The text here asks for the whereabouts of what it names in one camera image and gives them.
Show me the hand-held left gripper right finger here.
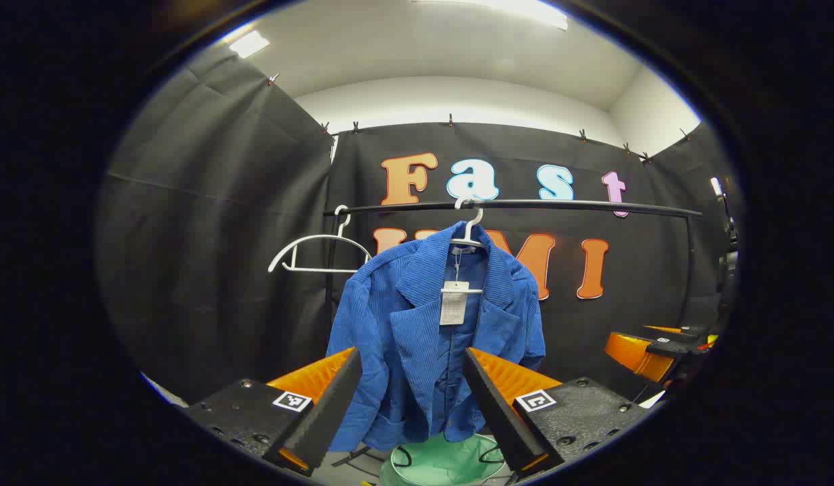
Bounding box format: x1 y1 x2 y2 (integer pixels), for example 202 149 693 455
463 348 654 481

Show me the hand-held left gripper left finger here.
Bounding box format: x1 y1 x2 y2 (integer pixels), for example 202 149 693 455
184 347 363 477

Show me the green laundry hamper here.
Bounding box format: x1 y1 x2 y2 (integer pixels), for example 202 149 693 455
380 433 506 486

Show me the blue corduroy jacket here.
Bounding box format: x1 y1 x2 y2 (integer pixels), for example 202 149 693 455
325 221 547 452

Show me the white plastic hanger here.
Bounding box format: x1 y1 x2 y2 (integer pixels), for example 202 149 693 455
268 205 372 274
441 196 488 295

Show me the black clothes rack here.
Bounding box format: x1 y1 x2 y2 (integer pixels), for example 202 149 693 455
322 199 704 470

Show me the white paper garment tag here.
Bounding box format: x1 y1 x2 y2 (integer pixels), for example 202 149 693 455
440 281 470 327

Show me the black backdrop cloth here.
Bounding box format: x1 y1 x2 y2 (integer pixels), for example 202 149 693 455
96 44 735 406

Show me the row of small black clips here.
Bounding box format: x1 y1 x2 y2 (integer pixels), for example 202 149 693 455
268 73 691 164

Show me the long ceiling light panel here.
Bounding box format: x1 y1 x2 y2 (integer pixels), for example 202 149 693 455
413 0 569 31

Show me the small ceiling light panel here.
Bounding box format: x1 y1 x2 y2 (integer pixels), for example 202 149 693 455
229 30 270 59

